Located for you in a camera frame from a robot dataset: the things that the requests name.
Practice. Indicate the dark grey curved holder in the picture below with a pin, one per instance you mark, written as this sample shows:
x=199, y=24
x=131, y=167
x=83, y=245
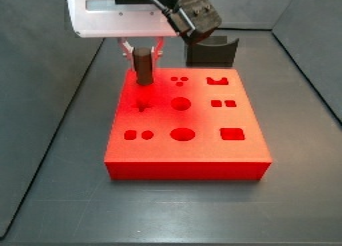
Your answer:
x=214, y=52

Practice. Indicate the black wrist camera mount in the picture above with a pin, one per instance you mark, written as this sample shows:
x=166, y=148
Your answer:
x=194, y=20

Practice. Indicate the red shape-sorter block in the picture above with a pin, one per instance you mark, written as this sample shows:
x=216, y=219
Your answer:
x=187, y=128

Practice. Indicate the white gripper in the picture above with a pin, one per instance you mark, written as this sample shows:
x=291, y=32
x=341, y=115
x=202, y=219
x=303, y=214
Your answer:
x=123, y=18

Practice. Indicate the brown hexagonal peg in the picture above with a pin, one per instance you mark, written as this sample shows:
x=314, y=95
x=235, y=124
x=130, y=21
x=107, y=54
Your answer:
x=143, y=66

